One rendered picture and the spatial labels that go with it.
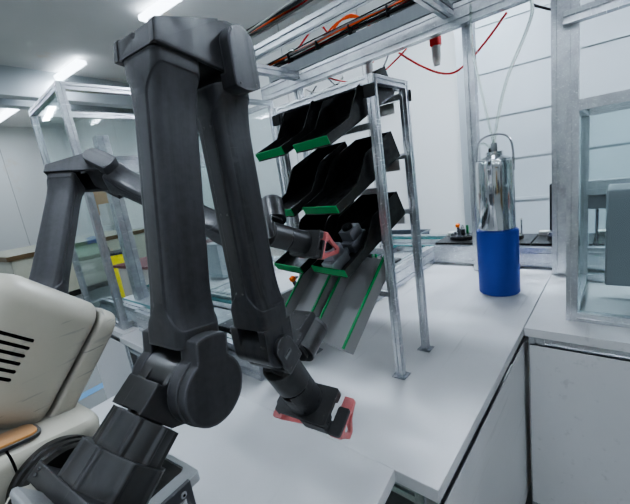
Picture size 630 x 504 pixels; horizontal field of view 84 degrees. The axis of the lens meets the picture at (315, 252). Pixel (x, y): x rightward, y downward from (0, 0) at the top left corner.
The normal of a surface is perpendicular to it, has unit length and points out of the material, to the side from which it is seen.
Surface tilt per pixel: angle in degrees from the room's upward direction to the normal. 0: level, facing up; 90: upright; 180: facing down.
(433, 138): 90
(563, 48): 90
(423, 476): 0
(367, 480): 0
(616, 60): 90
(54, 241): 50
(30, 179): 90
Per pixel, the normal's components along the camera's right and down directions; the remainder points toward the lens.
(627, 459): -0.64, 0.25
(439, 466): -0.15, -0.97
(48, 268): 0.18, -0.53
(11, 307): 0.82, 0.00
